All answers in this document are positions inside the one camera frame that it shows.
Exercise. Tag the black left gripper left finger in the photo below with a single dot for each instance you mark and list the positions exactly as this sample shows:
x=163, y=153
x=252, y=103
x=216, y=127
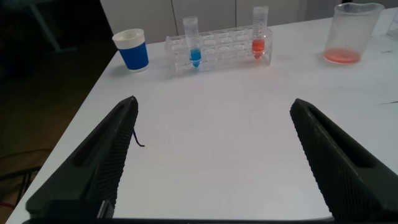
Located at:
x=93, y=168

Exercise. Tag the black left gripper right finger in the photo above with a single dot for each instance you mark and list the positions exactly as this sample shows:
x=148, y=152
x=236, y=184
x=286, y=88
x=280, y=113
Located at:
x=348, y=174

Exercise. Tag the blue pigment test tube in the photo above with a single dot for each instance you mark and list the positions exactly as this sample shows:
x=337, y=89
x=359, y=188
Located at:
x=195, y=56

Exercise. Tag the clear plastic beaker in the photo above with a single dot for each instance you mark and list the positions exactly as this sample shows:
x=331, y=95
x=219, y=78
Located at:
x=342, y=56

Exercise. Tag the red pigment test tube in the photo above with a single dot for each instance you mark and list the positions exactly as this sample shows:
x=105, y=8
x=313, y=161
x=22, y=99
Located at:
x=258, y=46

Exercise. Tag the blue sleeved white paper cup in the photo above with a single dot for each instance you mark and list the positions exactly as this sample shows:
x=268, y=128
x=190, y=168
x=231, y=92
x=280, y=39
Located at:
x=133, y=56

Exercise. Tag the white folding partition screen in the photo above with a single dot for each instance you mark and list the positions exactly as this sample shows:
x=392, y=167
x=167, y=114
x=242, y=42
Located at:
x=202, y=12

